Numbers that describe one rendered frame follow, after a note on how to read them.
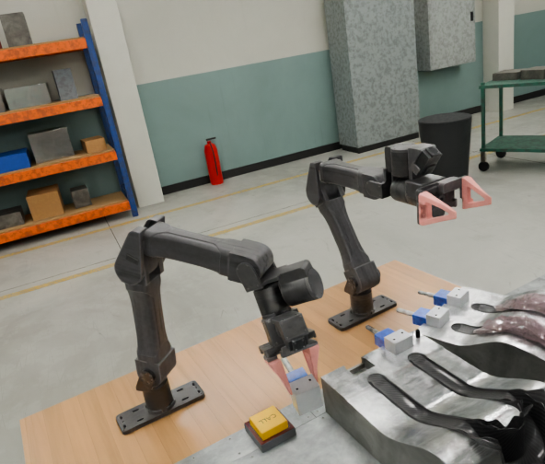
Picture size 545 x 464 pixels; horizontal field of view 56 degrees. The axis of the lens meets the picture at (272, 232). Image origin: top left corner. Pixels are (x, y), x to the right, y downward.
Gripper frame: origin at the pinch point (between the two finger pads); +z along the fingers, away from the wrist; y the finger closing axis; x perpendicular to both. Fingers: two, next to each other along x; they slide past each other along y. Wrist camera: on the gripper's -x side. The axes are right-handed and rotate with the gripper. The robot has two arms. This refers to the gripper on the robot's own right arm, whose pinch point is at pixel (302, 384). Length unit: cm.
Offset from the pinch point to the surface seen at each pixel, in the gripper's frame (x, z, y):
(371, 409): -2.5, 8.8, 10.3
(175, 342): 214, 10, -22
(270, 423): 9.6, 7.3, -7.2
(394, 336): 9.7, 1.3, 24.6
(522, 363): -0.9, 14.0, 44.6
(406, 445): -14.4, 11.9, 10.2
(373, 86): 486, -165, 305
